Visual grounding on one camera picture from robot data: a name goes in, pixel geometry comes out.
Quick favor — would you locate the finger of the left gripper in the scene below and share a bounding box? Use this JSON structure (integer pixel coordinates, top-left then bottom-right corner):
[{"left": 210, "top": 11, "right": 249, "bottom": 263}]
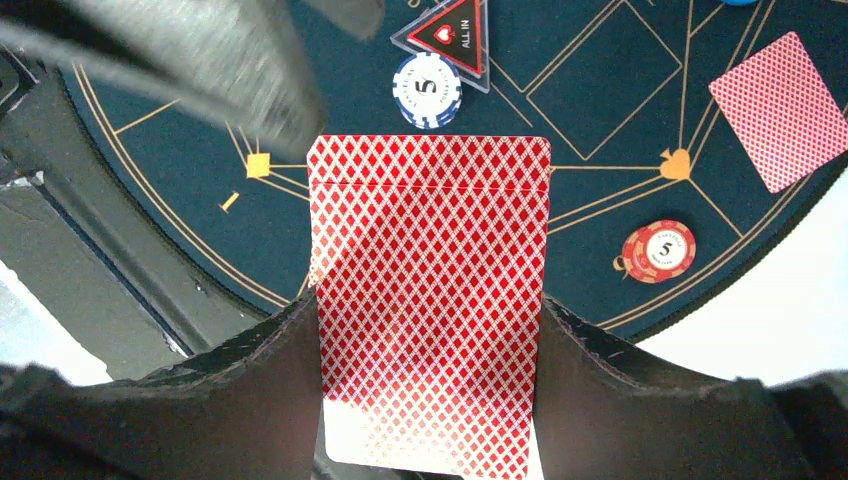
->
[{"left": 0, "top": 0, "right": 387, "bottom": 157}]

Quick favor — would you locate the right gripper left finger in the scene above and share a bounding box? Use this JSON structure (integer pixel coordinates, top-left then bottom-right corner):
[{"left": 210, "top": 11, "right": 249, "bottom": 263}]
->
[{"left": 1, "top": 291, "right": 322, "bottom": 479}]

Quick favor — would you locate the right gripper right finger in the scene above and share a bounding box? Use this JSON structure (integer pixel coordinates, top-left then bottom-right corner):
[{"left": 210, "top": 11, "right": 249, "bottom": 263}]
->
[{"left": 533, "top": 296, "right": 847, "bottom": 479}]

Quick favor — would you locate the pink playing card deck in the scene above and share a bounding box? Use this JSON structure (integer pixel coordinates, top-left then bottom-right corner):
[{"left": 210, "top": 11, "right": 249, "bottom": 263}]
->
[{"left": 307, "top": 134, "right": 552, "bottom": 479}]

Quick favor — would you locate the pink dealt card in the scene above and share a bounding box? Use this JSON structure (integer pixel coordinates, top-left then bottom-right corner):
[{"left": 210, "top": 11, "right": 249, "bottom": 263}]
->
[{"left": 708, "top": 31, "right": 847, "bottom": 194}]

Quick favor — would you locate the blue small blind button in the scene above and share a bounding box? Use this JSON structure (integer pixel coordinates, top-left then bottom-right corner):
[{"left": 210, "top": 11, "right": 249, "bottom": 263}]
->
[{"left": 721, "top": 0, "right": 759, "bottom": 6}]

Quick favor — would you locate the blue white chip stack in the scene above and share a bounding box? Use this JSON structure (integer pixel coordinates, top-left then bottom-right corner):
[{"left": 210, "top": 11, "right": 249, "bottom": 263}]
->
[{"left": 392, "top": 52, "right": 462, "bottom": 130}]

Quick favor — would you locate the triangular all in marker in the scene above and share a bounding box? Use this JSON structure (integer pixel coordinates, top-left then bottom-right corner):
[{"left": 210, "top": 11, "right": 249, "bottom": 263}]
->
[{"left": 390, "top": 0, "right": 490, "bottom": 94}]

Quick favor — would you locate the round dark poker mat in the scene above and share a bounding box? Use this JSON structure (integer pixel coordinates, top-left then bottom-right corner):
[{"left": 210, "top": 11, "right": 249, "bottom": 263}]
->
[{"left": 62, "top": 1, "right": 847, "bottom": 339}]

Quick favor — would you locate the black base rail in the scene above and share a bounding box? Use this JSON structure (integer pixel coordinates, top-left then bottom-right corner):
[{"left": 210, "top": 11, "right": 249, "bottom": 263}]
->
[{"left": 1, "top": 49, "right": 264, "bottom": 385}]

